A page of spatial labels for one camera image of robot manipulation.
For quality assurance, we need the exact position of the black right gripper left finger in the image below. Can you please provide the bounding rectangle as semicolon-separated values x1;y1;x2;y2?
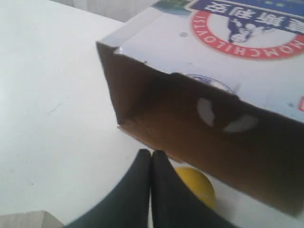
66;149;152;228

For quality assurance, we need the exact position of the yellow tennis ball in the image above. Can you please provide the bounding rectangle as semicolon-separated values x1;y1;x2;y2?
175;167;216;210

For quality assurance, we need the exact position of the light wooden cube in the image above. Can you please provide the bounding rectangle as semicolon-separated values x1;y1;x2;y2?
0;211;64;228

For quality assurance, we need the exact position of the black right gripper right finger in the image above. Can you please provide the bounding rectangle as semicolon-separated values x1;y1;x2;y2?
151;150;234;228

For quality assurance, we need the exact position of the printed cardboard milk box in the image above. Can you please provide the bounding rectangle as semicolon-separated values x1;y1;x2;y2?
96;0;304;215

